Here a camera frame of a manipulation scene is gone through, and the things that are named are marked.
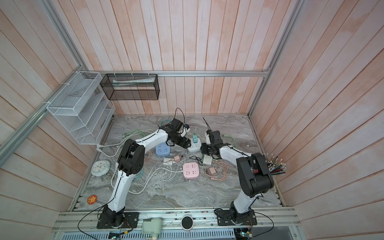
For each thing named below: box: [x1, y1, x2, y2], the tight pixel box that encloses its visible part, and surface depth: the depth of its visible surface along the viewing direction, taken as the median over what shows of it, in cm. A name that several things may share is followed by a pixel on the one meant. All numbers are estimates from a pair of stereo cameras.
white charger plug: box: [163, 158, 173, 165], surface depth 94 cm
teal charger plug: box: [192, 133, 198, 144], surface depth 100 cm
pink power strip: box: [182, 162, 200, 180], surface depth 90 cm
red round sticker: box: [87, 194, 98, 205], surface depth 81 cm
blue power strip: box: [155, 142, 171, 157], surface depth 99 cm
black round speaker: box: [181, 215, 194, 231], surface depth 70 cm
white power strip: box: [187, 138, 202, 152], surface depth 100 cm
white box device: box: [142, 218, 162, 240], surface depth 69 cm
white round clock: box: [91, 160, 111, 177], surface depth 90 cm
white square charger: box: [203, 154, 213, 165], surface depth 94 cm
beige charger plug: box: [207, 166, 217, 175], surface depth 90 cm
